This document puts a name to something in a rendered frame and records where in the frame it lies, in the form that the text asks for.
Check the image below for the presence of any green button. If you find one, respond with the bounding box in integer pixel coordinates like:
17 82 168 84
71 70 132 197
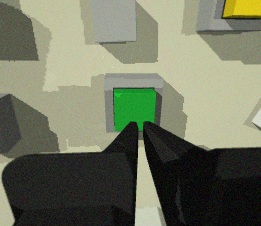
104 73 164 133

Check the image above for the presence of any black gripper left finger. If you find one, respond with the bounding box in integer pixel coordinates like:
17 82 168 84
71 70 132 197
2 122 139 226

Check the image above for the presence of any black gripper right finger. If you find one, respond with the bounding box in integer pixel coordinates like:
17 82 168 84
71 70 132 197
143 121 261 226

